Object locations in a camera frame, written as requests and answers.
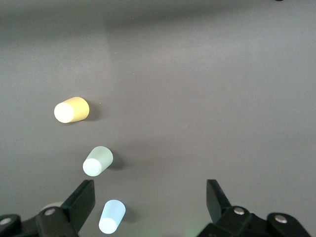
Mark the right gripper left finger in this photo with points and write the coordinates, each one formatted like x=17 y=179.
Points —
x=74 y=212

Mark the light blue plastic cup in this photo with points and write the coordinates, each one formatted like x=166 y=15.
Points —
x=111 y=217

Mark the pale green plastic cup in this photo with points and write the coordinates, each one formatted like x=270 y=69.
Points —
x=97 y=161

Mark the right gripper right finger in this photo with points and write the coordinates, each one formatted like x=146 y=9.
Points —
x=222 y=217

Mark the yellow plastic cup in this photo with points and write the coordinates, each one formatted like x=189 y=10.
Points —
x=71 y=109

